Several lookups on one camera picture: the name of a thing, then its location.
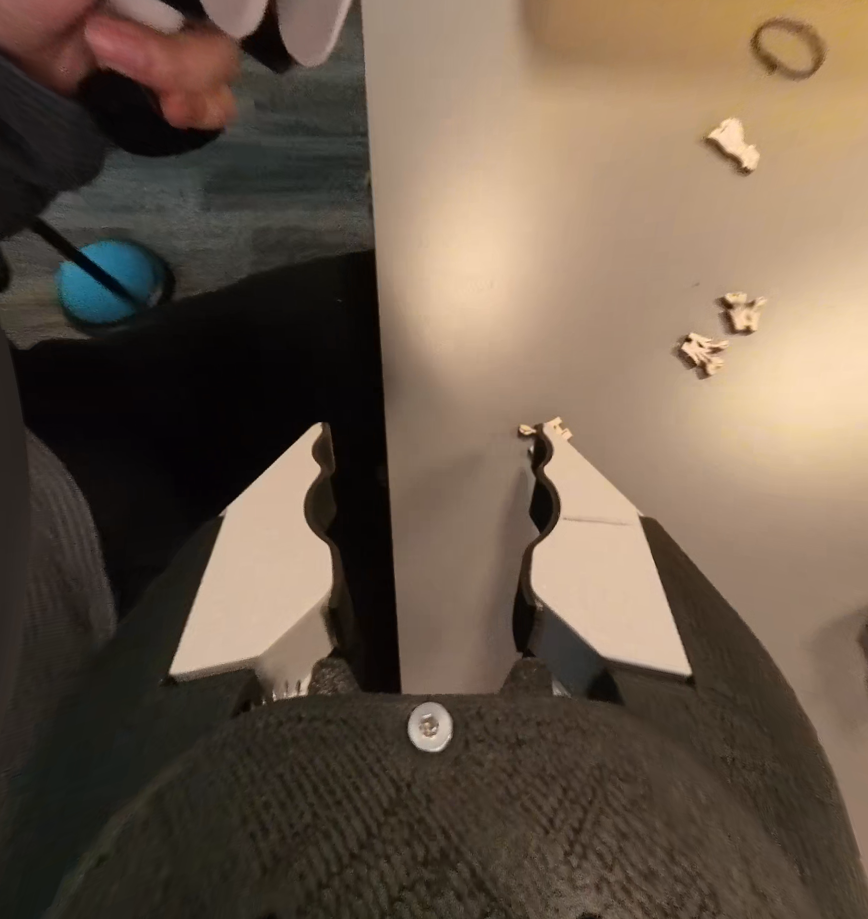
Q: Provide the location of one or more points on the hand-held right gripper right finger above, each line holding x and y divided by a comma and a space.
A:
606, 581

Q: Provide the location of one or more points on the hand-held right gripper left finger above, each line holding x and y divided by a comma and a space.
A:
254, 574

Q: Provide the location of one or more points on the forked wooden model part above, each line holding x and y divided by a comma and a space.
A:
526, 430
742, 312
703, 355

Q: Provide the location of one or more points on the person's left forearm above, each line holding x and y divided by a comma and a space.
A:
18, 143

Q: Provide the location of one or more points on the bottle-shaped wooden model part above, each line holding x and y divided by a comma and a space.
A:
732, 147

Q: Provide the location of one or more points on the person's left hand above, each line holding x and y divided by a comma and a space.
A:
132, 57

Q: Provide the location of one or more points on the person's black pants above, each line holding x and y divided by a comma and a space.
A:
190, 395

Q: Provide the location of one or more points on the person's torso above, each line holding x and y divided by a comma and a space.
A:
53, 574

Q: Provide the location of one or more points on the blue round object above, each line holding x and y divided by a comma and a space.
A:
104, 301

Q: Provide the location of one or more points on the black rubber band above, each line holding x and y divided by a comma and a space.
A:
757, 50

